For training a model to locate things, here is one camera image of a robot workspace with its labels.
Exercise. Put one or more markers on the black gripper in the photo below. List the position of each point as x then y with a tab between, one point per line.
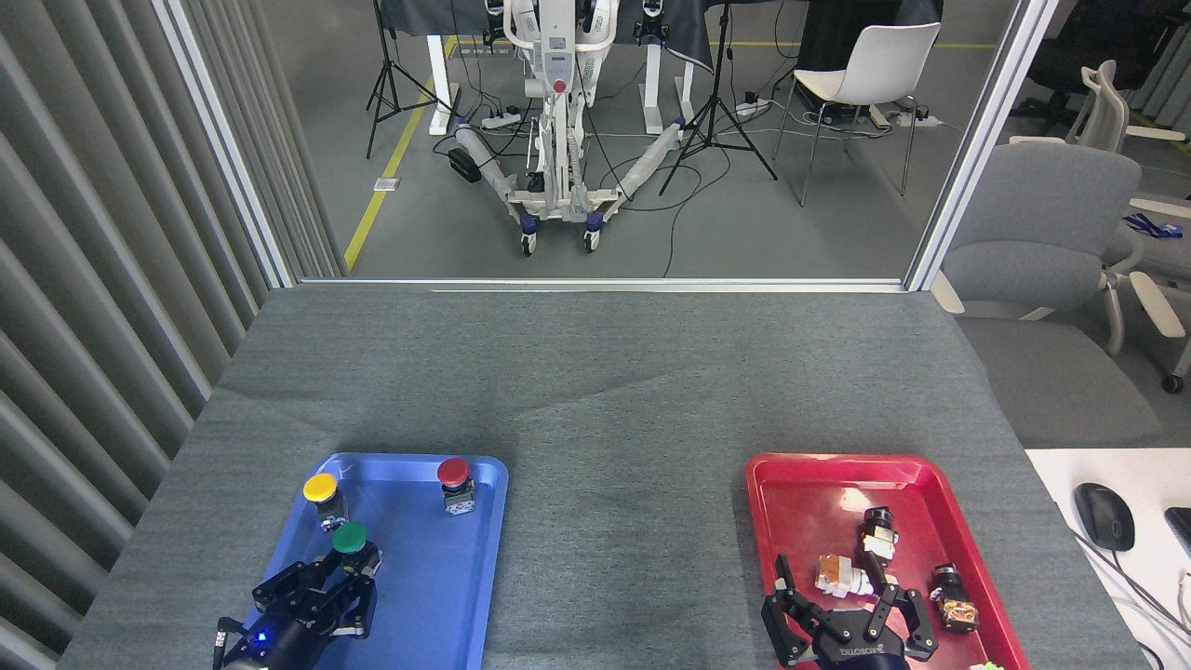
865	656
270	642

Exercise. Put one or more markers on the green push button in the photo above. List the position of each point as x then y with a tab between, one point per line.
349	537

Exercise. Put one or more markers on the yellow push button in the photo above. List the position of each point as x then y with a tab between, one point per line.
320	487

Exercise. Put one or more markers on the red push button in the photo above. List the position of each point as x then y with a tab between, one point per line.
453	471

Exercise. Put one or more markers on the blue plastic tray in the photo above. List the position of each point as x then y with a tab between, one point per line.
428	577

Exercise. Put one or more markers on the red plastic tray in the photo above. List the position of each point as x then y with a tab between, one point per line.
809	512

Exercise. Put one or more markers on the white desk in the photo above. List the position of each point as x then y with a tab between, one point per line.
1070	470

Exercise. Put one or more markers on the black computer mouse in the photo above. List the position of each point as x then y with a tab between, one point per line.
1104	516

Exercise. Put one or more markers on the black keyboard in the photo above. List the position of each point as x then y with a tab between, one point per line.
1181	530

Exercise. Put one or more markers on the silver floor plate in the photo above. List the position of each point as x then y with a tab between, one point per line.
386	184

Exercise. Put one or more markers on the grey office chair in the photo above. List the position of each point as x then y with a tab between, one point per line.
1042	223

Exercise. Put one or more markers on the black power adapter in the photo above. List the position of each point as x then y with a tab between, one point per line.
463	165

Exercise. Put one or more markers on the white power strip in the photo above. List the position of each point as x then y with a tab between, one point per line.
501	119
752	107

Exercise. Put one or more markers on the black tripod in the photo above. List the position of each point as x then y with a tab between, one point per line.
383	84
715	116

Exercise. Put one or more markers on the white table leg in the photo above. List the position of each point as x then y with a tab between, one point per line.
654	88
439	84

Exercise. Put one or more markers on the white plastic chair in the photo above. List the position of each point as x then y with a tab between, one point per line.
879	60

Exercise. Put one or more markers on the white wheeled stand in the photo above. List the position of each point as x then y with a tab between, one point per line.
558	56

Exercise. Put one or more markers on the black table cloth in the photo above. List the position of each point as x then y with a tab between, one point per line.
689	33

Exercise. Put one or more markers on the white and orange switch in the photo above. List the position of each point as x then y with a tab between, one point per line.
837	575

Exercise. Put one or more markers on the black switch with orange base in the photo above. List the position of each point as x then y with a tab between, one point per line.
954	600

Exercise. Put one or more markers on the black knob selector switch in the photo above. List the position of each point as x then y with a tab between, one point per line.
878	526

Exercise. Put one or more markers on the silver frame post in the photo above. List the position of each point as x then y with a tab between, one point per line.
223	140
977	140

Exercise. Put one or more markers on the white frame office chair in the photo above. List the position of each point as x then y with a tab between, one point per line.
1105	107

